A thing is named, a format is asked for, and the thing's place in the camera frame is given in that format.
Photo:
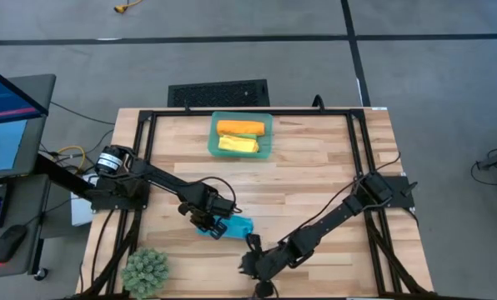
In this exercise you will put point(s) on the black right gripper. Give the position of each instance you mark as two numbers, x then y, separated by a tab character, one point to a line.
269	262

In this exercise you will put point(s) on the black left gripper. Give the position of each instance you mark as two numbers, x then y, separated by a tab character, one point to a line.
200	204

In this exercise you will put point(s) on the blue microfiber towel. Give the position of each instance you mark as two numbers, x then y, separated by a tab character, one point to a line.
238	227

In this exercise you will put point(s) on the yellow microfiber towel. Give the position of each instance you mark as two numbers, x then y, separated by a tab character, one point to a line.
238	143

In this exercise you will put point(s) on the orange microfiber towel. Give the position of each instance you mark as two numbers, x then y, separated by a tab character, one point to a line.
240	127

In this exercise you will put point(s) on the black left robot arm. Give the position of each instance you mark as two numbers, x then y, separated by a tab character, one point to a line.
157	179

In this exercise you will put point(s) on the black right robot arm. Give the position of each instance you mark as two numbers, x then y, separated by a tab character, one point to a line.
336	218

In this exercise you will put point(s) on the teal translucent plastic basket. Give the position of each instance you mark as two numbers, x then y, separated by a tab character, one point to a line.
213	152

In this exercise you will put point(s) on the small artificial green plant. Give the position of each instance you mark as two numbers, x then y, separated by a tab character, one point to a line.
145	273

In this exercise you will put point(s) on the white box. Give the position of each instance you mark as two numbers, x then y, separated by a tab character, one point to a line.
79	212

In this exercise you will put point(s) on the black perforated computer case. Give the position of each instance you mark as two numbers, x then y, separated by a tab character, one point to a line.
219	93

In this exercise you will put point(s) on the black caster wheel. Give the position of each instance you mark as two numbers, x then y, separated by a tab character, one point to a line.
41	273

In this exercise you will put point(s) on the grey desk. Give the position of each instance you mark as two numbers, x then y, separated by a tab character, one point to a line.
23	200

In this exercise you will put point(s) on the black computer mouse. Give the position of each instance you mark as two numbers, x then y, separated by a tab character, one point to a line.
8	243

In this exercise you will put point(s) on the yellow extension plug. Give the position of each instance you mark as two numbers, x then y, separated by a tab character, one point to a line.
120	8

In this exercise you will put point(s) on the computer monitor with blue screen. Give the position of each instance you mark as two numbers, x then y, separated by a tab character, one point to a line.
2	104

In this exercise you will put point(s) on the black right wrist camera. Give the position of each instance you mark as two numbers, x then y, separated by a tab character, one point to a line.
254	241

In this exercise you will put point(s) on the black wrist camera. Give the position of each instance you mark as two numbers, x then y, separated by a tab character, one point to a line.
224	205
254	241

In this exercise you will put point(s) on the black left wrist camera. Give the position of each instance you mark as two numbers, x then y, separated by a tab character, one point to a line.
224	205

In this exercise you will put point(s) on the black aluminium table frame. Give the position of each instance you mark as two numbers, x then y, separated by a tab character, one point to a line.
182	112

